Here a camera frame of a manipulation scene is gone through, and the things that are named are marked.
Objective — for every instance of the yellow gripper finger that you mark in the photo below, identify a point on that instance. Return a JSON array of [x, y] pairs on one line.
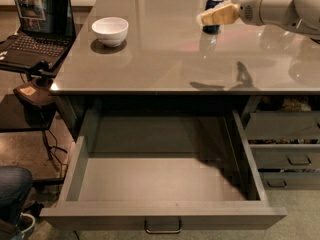
[[219, 16], [223, 4]]

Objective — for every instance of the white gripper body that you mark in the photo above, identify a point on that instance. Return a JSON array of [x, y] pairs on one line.
[[249, 8]]

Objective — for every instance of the blue pepsi can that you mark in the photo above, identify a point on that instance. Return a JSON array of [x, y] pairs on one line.
[[211, 29]]

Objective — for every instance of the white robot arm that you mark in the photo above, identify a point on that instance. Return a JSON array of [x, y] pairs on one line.
[[296, 16]]

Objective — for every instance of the grey middle right drawer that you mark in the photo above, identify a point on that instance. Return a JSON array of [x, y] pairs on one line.
[[286, 156]]

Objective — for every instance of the grey lower right drawer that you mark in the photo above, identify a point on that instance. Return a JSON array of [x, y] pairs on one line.
[[290, 181]]

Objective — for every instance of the open grey top drawer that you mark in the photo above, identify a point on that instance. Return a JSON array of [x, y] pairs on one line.
[[127, 168]]

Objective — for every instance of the white ceramic bowl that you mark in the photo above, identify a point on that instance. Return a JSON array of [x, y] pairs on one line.
[[111, 31]]

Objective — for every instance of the black laptop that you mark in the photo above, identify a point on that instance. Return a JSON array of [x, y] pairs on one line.
[[45, 36]]

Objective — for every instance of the person in blue jeans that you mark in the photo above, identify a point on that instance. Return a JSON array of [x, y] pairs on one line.
[[15, 185]]

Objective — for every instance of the metal drawer handle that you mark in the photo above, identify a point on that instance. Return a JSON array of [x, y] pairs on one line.
[[158, 226]]

